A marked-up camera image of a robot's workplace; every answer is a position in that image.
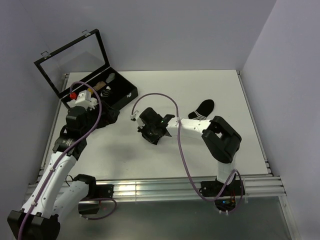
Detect black sock thin white stripes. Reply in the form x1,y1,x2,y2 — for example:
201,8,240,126
96,104,120,129

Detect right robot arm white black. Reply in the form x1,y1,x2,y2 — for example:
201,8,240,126
133,107,242,195

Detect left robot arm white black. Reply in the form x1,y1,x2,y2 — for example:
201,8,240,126
7,105,120,240

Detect yellow rolled sock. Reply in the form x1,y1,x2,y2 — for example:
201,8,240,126
87,88,94,95

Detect black white striped rolled sock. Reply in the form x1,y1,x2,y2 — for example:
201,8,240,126
100,86,112,98

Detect tan rolled sock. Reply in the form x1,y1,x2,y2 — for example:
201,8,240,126
93,81,107,91

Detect grey rolled sock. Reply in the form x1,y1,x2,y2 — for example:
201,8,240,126
105,73,116,83

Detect black display case with lid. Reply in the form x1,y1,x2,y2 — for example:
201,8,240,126
34,29,138,110

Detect black ankle sock white cuff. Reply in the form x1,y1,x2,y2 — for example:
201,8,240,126
188,99,215,121

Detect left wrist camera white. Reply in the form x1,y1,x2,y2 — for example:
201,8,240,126
74,90,98,110

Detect aluminium frame rail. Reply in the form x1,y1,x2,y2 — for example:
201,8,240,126
24,174,287,203

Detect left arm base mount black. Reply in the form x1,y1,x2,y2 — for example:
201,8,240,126
78,184,117,217

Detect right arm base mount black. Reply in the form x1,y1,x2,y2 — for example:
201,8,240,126
199,179,246,208

